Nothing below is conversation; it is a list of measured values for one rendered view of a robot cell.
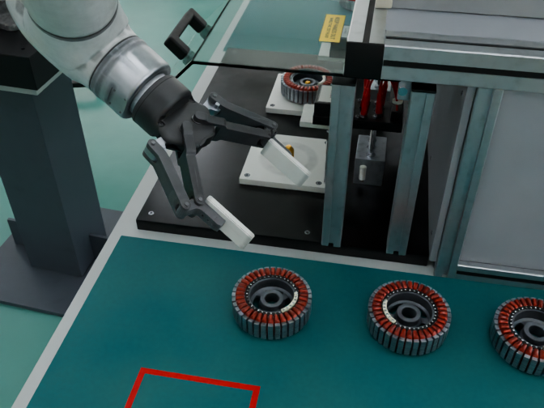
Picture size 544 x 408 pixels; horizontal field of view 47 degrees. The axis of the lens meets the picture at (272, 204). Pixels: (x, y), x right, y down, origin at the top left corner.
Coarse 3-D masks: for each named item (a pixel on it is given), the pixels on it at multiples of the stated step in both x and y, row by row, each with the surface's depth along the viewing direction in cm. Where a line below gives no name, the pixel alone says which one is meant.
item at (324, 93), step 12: (324, 84) 106; (324, 96) 103; (312, 108) 108; (324, 108) 102; (372, 108) 105; (384, 108) 105; (300, 120) 105; (312, 120) 104; (324, 120) 103; (360, 120) 102; (372, 120) 102; (384, 120) 102; (372, 132) 104; (396, 132) 102; (372, 144) 105
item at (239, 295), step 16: (256, 272) 91; (272, 272) 91; (288, 272) 91; (240, 288) 88; (256, 288) 90; (272, 288) 91; (288, 288) 90; (304, 288) 88; (240, 304) 86; (272, 304) 87; (304, 304) 86; (240, 320) 86; (256, 320) 84; (272, 320) 84; (288, 320) 84; (304, 320) 86; (256, 336) 86; (272, 336) 85; (288, 336) 86
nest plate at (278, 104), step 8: (280, 80) 136; (280, 88) 133; (272, 96) 131; (280, 96) 131; (272, 104) 128; (280, 104) 128; (288, 104) 128; (296, 104) 128; (272, 112) 128; (280, 112) 127; (288, 112) 127; (296, 112) 127
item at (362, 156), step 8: (360, 136) 112; (368, 136) 112; (360, 144) 110; (368, 144) 110; (376, 144) 110; (384, 144) 110; (360, 152) 108; (376, 152) 108; (384, 152) 108; (360, 160) 107; (368, 160) 106; (376, 160) 106; (384, 160) 106; (368, 168) 107; (376, 168) 107; (368, 176) 108; (376, 176) 108; (368, 184) 109; (376, 184) 109
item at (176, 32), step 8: (192, 8) 95; (184, 16) 93; (192, 16) 94; (200, 16) 96; (184, 24) 91; (192, 24) 96; (200, 24) 95; (176, 32) 89; (168, 40) 88; (176, 40) 88; (168, 48) 89; (176, 48) 88; (184, 48) 88; (176, 56) 89; (184, 56) 89
